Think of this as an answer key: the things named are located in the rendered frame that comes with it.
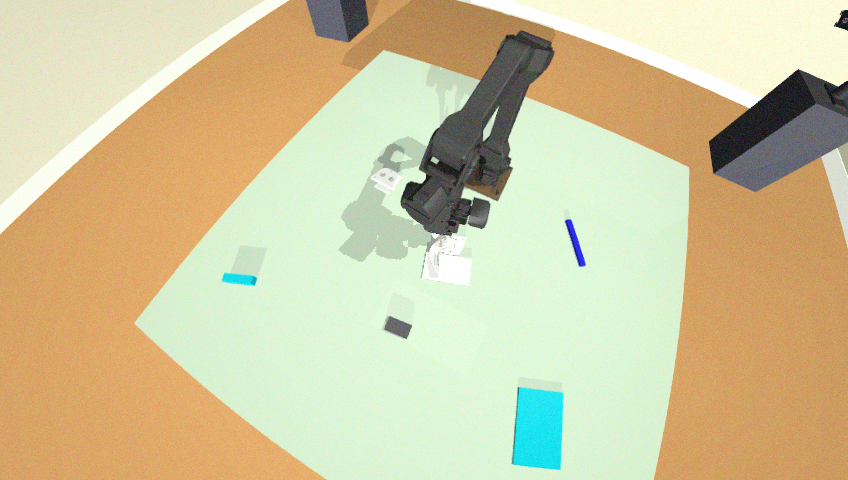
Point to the cyan flat rectangular plate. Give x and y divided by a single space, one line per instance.
538 429

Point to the cyan rectangular block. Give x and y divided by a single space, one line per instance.
239 279

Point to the blue flat bar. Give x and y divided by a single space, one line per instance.
575 243

